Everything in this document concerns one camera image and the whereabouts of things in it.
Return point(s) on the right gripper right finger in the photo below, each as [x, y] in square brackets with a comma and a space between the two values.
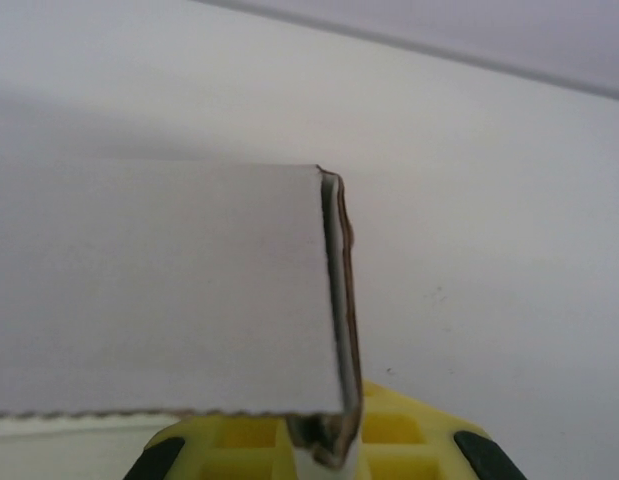
[414, 440]

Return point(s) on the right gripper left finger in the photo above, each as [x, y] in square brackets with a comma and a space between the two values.
[224, 450]

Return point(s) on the white paper box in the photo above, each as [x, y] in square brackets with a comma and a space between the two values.
[164, 275]

